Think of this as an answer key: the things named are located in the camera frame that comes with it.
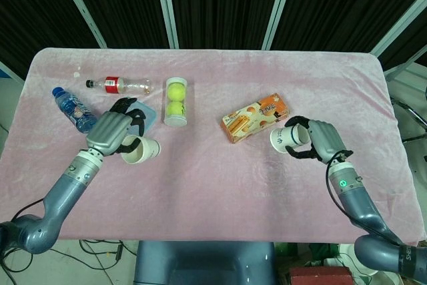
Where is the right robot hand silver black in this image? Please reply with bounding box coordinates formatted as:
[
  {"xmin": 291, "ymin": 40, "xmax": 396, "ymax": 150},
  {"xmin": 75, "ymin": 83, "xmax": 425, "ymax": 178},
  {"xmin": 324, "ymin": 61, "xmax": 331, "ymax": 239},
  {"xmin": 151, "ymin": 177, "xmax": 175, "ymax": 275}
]
[{"xmin": 283, "ymin": 115, "xmax": 354, "ymax": 165}]

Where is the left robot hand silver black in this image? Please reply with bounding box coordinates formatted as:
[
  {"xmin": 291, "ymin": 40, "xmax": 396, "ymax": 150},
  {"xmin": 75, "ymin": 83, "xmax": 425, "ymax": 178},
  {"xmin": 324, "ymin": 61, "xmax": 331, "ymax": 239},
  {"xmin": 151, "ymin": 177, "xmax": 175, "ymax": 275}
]
[{"xmin": 85, "ymin": 97, "xmax": 147, "ymax": 158}]

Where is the single white paper cup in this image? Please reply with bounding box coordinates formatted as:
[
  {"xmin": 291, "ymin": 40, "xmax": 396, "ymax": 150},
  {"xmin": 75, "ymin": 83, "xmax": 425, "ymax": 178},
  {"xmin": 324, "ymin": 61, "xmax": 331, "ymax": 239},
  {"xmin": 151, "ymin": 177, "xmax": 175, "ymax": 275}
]
[{"xmin": 119, "ymin": 134, "xmax": 161, "ymax": 165}]

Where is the blue water bottle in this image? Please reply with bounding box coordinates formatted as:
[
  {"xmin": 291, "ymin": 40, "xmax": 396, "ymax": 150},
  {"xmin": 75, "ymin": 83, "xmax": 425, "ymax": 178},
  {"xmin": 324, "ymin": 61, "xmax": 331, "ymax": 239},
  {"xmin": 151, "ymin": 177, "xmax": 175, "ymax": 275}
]
[{"xmin": 51, "ymin": 86, "xmax": 99, "ymax": 134}]

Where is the light blue flat pack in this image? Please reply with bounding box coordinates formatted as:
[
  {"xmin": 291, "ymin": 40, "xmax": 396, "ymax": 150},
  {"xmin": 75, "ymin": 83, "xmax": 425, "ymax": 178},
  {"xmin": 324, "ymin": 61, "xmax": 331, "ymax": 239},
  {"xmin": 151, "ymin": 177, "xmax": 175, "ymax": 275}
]
[{"xmin": 128, "ymin": 101, "xmax": 157, "ymax": 135}]

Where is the clear cola bottle red label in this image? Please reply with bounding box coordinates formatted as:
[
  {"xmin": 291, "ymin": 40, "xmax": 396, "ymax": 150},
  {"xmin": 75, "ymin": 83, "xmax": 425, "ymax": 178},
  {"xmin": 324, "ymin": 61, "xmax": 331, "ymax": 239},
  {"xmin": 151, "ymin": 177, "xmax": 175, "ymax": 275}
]
[{"xmin": 85, "ymin": 77, "xmax": 156, "ymax": 95}]

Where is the clear tennis ball tube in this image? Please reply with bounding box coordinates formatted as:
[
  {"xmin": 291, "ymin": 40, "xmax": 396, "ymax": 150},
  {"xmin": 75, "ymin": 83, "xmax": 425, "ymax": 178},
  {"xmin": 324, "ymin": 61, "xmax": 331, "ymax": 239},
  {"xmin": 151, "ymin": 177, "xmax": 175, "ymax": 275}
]
[{"xmin": 162, "ymin": 77, "xmax": 189, "ymax": 128}]

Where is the yellow tennis ball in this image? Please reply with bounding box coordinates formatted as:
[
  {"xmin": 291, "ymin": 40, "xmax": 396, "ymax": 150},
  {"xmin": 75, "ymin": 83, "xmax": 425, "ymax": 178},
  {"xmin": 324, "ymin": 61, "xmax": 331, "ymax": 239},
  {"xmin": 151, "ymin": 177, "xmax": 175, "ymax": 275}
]
[
  {"xmin": 166, "ymin": 83, "xmax": 186, "ymax": 102},
  {"xmin": 165, "ymin": 101, "xmax": 186, "ymax": 118}
]

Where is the orange cake box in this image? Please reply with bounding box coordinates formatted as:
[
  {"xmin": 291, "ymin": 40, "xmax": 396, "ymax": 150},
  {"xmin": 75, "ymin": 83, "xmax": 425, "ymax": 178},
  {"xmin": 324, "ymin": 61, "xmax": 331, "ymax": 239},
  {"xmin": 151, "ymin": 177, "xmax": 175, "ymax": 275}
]
[{"xmin": 222, "ymin": 93, "xmax": 290, "ymax": 145}]

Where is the pink velvet tablecloth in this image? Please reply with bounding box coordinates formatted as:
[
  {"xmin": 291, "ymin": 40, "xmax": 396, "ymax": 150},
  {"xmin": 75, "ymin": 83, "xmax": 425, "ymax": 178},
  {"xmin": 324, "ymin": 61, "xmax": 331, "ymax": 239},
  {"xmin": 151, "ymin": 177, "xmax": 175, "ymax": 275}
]
[{"xmin": 0, "ymin": 47, "xmax": 424, "ymax": 244}]

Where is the black curtain panel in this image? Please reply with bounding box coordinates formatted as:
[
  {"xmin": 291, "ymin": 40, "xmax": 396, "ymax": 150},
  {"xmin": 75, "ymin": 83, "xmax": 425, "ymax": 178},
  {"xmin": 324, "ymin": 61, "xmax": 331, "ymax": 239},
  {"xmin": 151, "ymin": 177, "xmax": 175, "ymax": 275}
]
[
  {"xmin": 65, "ymin": 0, "xmax": 171, "ymax": 49},
  {"xmin": 165, "ymin": 0, "xmax": 288, "ymax": 49},
  {"xmin": 272, "ymin": 0, "xmax": 427, "ymax": 53},
  {"xmin": 380, "ymin": 0, "xmax": 427, "ymax": 72},
  {"xmin": 0, "ymin": 0, "xmax": 101, "ymax": 79}
]

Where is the red box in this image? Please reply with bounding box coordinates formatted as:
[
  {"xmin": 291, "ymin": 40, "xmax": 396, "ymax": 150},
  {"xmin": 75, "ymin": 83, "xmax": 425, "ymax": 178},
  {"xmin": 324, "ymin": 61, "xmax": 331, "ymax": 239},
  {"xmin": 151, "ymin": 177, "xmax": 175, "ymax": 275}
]
[{"xmin": 289, "ymin": 266, "xmax": 354, "ymax": 285}]

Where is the grey-blue robot torso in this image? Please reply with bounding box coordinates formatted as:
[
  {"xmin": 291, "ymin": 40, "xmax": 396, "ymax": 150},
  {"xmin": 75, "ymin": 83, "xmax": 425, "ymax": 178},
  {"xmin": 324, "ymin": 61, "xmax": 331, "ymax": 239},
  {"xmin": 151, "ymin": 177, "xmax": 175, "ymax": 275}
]
[{"xmin": 133, "ymin": 240, "xmax": 277, "ymax": 285}]

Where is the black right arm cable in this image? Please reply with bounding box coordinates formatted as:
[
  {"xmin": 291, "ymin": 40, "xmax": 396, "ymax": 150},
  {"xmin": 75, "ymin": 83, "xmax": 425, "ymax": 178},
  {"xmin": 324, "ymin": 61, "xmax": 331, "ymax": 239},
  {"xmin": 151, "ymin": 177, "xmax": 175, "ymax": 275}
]
[{"xmin": 326, "ymin": 150, "xmax": 403, "ymax": 244}]

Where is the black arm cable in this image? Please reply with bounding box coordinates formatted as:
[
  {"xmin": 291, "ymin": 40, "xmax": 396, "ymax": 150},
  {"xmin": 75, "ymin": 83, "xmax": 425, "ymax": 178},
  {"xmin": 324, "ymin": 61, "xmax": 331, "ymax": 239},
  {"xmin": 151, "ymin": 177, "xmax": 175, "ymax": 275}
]
[
  {"xmin": 0, "ymin": 198, "xmax": 46, "ymax": 232},
  {"xmin": 326, "ymin": 150, "xmax": 403, "ymax": 244}
]

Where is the metal chair frame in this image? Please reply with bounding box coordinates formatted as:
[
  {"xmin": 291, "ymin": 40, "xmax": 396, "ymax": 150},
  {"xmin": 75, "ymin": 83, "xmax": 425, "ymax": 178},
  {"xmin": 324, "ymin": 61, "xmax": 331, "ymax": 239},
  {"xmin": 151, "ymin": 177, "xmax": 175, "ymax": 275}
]
[{"xmin": 392, "ymin": 96, "xmax": 427, "ymax": 144}]

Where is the white aluminium frame post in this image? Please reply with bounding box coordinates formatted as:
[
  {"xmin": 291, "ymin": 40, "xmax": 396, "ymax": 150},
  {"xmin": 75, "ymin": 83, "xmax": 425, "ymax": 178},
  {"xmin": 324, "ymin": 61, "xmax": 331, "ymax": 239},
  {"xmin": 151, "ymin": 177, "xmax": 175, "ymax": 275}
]
[
  {"xmin": 152, "ymin": 0, "xmax": 180, "ymax": 49},
  {"xmin": 53, "ymin": 0, "xmax": 108, "ymax": 49},
  {"xmin": 383, "ymin": 59, "xmax": 427, "ymax": 81},
  {"xmin": 371, "ymin": 0, "xmax": 427, "ymax": 57},
  {"xmin": 261, "ymin": 0, "xmax": 298, "ymax": 51},
  {"xmin": 0, "ymin": 60, "xmax": 26, "ymax": 82}
]

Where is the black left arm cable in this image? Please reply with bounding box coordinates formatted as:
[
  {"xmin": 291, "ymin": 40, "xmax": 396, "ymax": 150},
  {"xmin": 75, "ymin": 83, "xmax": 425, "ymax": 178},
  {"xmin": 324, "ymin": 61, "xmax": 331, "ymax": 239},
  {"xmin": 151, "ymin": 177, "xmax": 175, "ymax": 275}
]
[{"xmin": 0, "ymin": 198, "xmax": 46, "ymax": 232}]

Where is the black floor cable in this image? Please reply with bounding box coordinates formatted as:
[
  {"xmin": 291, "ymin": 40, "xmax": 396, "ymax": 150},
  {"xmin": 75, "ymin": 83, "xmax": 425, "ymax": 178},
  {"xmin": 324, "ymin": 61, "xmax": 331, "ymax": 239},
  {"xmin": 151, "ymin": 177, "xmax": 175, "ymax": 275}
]
[{"xmin": 79, "ymin": 240, "xmax": 134, "ymax": 285}]

